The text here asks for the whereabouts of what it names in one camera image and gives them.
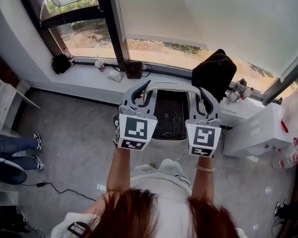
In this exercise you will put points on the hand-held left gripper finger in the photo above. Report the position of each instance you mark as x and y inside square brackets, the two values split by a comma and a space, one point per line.
[151, 108]
[126, 99]

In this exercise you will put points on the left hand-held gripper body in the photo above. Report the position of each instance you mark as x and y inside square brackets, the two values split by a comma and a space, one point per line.
[135, 130]

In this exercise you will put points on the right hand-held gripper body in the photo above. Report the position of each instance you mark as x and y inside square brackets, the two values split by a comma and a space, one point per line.
[203, 137]

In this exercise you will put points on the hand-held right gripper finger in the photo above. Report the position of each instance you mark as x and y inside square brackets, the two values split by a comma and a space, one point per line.
[193, 114]
[216, 111]

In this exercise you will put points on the person's left forearm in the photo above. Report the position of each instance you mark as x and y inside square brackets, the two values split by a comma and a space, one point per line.
[119, 170]

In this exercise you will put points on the person's right forearm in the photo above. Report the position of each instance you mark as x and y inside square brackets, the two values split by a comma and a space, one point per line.
[203, 182]

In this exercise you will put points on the clear plastic packet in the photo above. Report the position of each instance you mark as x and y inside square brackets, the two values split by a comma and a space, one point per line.
[115, 76]

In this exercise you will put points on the brown pouch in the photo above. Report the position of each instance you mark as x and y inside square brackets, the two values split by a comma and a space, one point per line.
[132, 69]

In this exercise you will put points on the red label water bottle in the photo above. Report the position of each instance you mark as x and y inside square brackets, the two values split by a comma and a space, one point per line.
[247, 94]

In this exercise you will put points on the dark drinking bottle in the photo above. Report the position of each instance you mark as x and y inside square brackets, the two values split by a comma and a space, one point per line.
[241, 85]

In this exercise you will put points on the person's tan shoe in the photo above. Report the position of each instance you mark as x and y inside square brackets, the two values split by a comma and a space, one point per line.
[152, 165]

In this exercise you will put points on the black backpack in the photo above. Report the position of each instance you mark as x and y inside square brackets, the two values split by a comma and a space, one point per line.
[213, 71]

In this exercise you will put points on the plastic cup with straw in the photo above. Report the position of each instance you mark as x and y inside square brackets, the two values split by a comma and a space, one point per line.
[99, 66]

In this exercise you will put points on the person's light trousers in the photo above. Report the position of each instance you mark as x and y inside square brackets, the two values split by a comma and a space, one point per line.
[171, 167]

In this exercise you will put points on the white water dispenser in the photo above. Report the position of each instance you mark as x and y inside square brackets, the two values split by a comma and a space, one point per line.
[258, 130]

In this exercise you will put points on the red-capped white bottle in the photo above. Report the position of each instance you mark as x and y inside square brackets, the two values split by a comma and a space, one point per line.
[68, 56]

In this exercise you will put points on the small black bag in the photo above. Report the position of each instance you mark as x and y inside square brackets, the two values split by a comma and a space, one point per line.
[60, 64]

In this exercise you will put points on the large clear water jug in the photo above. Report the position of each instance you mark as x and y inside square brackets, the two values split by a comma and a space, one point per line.
[295, 108]

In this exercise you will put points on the pack of red label bottles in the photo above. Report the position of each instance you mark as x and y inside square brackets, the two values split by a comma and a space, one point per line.
[291, 155]

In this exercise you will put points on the white roller blind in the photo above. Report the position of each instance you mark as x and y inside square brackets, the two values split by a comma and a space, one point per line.
[201, 14]

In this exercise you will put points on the white shelf unit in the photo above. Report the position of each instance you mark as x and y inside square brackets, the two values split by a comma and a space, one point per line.
[5, 95]

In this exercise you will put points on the grey black round device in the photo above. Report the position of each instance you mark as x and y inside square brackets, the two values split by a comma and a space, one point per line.
[10, 173]

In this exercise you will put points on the white low cabinet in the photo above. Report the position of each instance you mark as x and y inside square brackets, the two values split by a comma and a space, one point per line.
[5, 197]

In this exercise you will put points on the black window frame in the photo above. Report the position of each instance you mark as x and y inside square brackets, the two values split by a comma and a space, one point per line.
[109, 21]

